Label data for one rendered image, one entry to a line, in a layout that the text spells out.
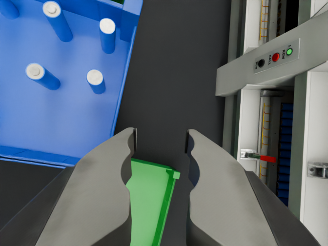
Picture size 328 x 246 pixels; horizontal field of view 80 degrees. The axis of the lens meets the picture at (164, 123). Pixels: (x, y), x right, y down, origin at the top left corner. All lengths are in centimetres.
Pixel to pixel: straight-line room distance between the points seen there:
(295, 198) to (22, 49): 51
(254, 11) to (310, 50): 26
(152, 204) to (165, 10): 62
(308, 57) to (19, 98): 47
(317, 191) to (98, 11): 45
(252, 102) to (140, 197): 43
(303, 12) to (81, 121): 46
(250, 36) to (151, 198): 56
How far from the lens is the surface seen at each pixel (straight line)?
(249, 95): 59
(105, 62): 30
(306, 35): 48
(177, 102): 65
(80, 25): 32
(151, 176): 64
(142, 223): 69
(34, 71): 24
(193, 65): 70
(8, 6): 32
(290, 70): 48
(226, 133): 70
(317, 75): 46
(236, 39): 75
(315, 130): 45
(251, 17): 67
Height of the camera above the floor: 61
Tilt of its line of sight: 75 degrees down
